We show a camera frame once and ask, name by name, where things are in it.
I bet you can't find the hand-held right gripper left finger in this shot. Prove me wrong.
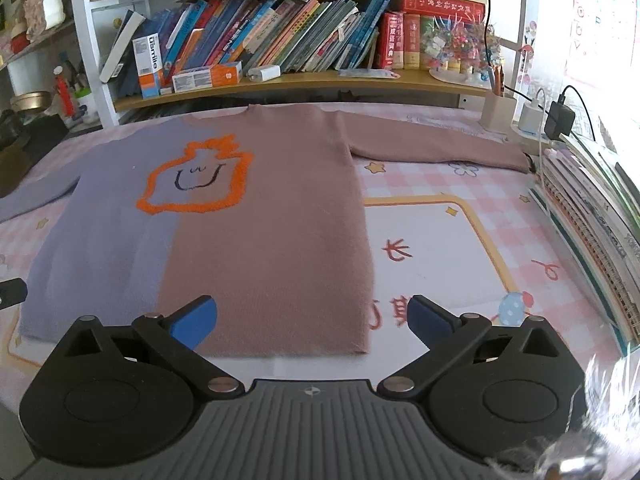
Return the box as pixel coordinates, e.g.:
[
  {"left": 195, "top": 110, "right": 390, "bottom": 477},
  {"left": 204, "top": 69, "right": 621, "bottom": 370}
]
[{"left": 54, "top": 295, "right": 246, "bottom": 400}]

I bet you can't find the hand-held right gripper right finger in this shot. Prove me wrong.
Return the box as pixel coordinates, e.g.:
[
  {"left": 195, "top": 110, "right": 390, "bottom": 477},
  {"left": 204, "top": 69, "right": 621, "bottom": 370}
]
[{"left": 377, "top": 295, "right": 577, "bottom": 399}]

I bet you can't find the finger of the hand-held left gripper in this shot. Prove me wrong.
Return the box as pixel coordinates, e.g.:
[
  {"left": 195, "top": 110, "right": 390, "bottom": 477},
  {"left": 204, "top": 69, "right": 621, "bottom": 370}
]
[{"left": 0, "top": 278, "right": 29, "bottom": 310}]

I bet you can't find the purple and pink sweater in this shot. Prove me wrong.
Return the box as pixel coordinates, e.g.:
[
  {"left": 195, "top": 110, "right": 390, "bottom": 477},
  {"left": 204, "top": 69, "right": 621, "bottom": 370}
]
[{"left": 0, "top": 102, "right": 536, "bottom": 358}]

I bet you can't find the pink checked printed table mat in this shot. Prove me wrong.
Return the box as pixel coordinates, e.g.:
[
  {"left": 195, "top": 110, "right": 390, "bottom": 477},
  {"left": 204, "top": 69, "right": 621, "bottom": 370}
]
[{"left": 0, "top": 102, "right": 632, "bottom": 411}]

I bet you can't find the olive cloth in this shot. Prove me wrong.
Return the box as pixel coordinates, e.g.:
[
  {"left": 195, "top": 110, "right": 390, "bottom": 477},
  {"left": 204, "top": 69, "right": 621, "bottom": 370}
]
[{"left": 0, "top": 146, "right": 36, "bottom": 199}]

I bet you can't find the brass bowl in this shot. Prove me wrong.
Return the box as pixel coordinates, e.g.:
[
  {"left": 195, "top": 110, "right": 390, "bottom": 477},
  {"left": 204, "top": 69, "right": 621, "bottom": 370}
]
[{"left": 10, "top": 91, "right": 54, "bottom": 114}]

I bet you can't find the stack of thin books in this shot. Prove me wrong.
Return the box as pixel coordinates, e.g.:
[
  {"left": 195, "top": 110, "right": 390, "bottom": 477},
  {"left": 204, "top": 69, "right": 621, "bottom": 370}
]
[{"left": 527, "top": 132, "right": 640, "bottom": 356}]

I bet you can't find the white green small bottle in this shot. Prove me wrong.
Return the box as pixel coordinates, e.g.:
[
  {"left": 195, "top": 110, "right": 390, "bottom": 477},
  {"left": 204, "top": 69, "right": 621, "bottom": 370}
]
[{"left": 75, "top": 87, "right": 101, "bottom": 126}]

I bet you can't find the white power strip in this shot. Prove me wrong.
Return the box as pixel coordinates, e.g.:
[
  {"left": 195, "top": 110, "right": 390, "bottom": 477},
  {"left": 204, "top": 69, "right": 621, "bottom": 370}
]
[{"left": 509, "top": 127, "right": 552, "bottom": 155}]

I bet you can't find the red bottle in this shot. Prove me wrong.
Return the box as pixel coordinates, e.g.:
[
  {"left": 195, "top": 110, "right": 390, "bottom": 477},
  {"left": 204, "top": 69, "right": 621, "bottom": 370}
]
[{"left": 53, "top": 66, "right": 76, "bottom": 119}]

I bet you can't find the beige pen holder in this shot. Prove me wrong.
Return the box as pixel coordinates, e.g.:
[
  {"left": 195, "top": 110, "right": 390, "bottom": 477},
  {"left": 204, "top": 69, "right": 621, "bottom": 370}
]
[{"left": 481, "top": 91, "right": 518, "bottom": 134}]

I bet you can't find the white container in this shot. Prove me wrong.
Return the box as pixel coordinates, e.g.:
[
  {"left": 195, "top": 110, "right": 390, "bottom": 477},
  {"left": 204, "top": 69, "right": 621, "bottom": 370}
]
[{"left": 7, "top": 52, "right": 54, "bottom": 96}]

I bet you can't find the black power adapter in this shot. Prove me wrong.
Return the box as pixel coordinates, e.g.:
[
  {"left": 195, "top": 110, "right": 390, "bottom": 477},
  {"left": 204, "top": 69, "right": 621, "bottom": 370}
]
[{"left": 544, "top": 85, "right": 598, "bottom": 141}]

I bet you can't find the orange white long box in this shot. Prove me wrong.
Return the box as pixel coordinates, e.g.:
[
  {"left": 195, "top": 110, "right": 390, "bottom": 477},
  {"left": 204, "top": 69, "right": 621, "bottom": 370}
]
[{"left": 172, "top": 61, "right": 244, "bottom": 93}]

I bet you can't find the light blue flat packet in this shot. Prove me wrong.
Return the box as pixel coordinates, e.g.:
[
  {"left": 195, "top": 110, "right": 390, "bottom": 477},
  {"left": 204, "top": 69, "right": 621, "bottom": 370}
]
[{"left": 342, "top": 67, "right": 403, "bottom": 81}]

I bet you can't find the white side shelf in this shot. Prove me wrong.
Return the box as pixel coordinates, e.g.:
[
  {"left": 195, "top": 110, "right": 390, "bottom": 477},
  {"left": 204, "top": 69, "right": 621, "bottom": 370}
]
[{"left": 0, "top": 10, "right": 103, "bottom": 127}]

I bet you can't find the white blue orange box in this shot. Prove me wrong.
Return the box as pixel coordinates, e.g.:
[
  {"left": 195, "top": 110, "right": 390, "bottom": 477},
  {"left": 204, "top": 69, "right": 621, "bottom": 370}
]
[{"left": 132, "top": 34, "right": 166, "bottom": 100}]

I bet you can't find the colourful flower ornament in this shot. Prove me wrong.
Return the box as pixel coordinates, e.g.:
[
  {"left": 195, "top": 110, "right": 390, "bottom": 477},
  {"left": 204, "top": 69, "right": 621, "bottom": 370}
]
[{"left": 422, "top": 14, "right": 503, "bottom": 86}]

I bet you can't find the white vase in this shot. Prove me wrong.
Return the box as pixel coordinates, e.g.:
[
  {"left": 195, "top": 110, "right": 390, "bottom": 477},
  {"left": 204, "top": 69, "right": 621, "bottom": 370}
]
[{"left": 41, "top": 0, "right": 67, "bottom": 29}]

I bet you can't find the row of colourful books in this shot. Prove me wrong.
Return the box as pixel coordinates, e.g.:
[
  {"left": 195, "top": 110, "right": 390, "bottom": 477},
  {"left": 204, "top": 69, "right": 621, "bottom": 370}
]
[{"left": 99, "top": 0, "right": 488, "bottom": 98}]

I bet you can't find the white charger with cable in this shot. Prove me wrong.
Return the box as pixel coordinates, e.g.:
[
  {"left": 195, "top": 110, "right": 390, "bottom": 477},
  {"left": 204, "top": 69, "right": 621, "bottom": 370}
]
[{"left": 517, "top": 87, "right": 549, "bottom": 158}]

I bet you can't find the white frame wooden bookshelf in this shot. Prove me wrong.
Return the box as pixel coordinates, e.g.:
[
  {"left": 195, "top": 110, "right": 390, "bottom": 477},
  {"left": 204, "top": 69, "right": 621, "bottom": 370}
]
[{"left": 67, "top": 0, "right": 531, "bottom": 127}]

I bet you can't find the black cable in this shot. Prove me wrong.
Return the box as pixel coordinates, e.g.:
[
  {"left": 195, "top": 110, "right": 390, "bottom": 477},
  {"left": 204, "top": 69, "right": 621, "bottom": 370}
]
[{"left": 477, "top": 0, "right": 531, "bottom": 103}]

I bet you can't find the alphabet wall poster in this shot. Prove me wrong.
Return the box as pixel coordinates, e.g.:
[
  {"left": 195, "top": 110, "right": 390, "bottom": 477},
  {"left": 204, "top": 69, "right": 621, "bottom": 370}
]
[{"left": 562, "top": 0, "right": 640, "bottom": 92}]

